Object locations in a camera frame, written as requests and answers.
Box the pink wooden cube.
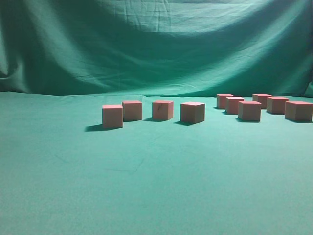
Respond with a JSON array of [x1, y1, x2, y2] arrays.
[[152, 100, 174, 120], [122, 100, 142, 121]]

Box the left-column cube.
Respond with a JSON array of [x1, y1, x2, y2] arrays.
[[225, 96, 245, 115], [238, 101, 261, 122], [216, 94, 233, 109], [102, 104, 123, 129]]

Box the right-column cube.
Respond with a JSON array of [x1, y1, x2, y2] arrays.
[[252, 94, 271, 109], [285, 101, 313, 122], [266, 96, 289, 115]]

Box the green cloth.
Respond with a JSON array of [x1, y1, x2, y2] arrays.
[[0, 0, 313, 235]]

